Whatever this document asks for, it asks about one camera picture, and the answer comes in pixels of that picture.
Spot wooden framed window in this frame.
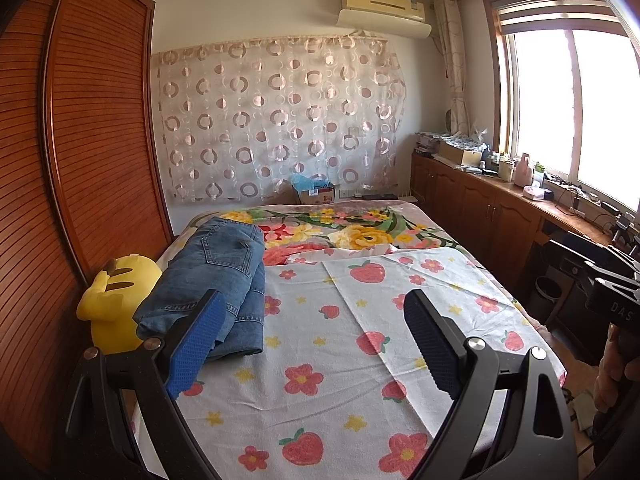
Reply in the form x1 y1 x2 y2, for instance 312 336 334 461
482 0 640 216

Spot small printed cardboard box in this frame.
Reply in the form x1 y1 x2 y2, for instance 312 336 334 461
298 186 337 205

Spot white strawberry printed sheet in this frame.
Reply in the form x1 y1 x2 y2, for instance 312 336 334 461
132 245 568 480

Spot wooden cabinet row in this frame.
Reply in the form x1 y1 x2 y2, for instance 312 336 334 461
410 152 640 311

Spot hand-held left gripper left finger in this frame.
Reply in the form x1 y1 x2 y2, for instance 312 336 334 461
65 288 226 480

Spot circle patterned sheer curtain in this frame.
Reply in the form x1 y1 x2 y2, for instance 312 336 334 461
151 35 408 204

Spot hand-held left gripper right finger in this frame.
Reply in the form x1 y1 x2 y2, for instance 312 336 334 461
402 288 581 480

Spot black small tripod device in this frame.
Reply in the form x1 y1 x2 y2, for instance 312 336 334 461
612 212 637 247

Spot cream tied window curtain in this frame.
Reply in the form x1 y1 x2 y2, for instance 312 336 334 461
432 0 473 133

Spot power strip with cables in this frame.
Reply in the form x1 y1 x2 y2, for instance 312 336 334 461
545 175 601 211

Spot plain brown cardboard box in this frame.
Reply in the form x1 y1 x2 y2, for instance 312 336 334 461
439 140 483 167

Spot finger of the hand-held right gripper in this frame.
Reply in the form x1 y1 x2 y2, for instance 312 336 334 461
548 238 617 273
582 259 640 287

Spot cream wall air conditioner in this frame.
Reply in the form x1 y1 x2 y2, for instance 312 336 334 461
336 0 432 41

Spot blue plastic bag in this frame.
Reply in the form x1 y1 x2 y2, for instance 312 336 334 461
291 175 331 192

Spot dark waste bin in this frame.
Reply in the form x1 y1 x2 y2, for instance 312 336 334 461
535 276 563 313

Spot wooden louvered wardrobe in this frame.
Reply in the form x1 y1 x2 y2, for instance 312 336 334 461
0 0 176 471

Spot yellow plush toy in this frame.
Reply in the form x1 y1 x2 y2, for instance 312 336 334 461
76 254 163 351

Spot pink bottle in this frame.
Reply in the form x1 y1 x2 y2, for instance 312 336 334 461
515 152 533 188

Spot blue denim pants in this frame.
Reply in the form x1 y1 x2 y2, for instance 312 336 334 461
132 217 267 361

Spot floral blanket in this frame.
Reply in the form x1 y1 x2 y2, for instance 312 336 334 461
177 199 481 267

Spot person's right hand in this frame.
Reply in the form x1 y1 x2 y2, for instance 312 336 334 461
595 324 640 413

